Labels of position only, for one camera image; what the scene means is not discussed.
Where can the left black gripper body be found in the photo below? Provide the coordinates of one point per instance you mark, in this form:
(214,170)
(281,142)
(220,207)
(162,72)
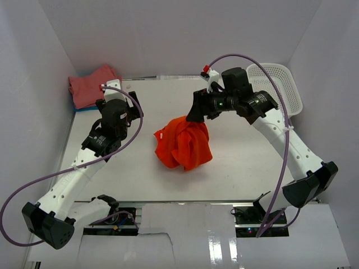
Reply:
(100,103)

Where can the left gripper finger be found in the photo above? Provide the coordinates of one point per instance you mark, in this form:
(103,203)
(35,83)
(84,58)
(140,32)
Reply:
(136,113)
(134,98)

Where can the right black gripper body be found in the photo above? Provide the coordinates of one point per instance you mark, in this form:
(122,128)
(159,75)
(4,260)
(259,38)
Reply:
(217,102)

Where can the orange t shirt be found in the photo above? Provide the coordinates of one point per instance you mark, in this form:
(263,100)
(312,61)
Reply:
(183,143)

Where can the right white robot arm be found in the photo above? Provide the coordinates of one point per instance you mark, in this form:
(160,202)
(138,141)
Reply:
(311,175)

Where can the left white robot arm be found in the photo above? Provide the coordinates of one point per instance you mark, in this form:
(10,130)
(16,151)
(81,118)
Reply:
(51,218)

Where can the folded blue t shirt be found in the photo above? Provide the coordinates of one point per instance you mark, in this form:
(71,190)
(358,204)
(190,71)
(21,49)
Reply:
(85,109)

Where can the folded pink t shirt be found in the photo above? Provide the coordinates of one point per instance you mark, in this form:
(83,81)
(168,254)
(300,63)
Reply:
(85,90)

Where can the papers at back edge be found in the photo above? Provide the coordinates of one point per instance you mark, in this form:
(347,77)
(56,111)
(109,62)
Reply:
(164,77)

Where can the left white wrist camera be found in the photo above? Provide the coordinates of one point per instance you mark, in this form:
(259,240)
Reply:
(110,90)

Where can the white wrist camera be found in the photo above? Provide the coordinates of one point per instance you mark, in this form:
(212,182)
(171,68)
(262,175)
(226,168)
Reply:
(210,76)
(110,90)

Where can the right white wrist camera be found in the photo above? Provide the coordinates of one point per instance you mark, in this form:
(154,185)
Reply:
(210,76)

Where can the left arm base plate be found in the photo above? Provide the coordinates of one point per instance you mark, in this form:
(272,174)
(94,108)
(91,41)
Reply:
(120,225)

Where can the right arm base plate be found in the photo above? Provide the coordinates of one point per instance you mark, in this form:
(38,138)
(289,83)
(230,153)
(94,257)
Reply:
(248,221)

